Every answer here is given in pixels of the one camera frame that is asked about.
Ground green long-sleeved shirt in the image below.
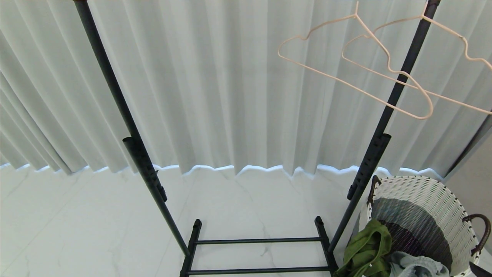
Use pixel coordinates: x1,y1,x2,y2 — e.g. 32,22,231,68
334,219,392,277

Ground pale grey shorts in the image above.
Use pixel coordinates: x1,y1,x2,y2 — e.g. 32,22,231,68
388,252,450,277

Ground pink clothes hanger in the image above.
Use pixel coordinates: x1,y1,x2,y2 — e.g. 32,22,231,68
341,0,492,115
278,0,434,120

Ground black clothes rack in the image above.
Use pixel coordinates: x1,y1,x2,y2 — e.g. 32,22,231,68
73,0,442,277

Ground white laundry basket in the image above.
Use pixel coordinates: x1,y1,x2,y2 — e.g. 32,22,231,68
365,175,492,277

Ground white curtain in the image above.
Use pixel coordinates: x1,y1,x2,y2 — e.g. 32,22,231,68
0,0,492,178

